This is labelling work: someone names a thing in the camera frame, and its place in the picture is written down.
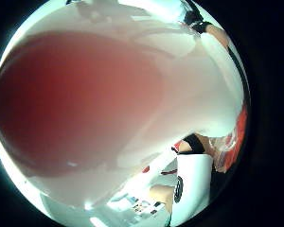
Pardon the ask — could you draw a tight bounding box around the red and clear plastic packet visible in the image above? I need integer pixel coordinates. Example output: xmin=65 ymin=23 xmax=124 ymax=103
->
xmin=211 ymin=105 xmax=249 ymax=174

